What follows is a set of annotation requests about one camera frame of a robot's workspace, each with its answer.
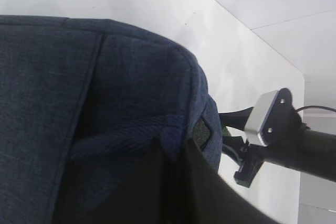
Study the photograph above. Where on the dark navy fabric bag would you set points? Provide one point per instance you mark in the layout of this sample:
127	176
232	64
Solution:
103	122

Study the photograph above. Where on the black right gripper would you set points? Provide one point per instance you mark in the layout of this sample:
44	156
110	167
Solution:
300	149

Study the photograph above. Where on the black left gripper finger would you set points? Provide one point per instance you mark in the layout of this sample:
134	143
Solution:
210	199

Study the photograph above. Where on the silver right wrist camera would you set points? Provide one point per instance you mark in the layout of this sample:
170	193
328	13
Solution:
269	119

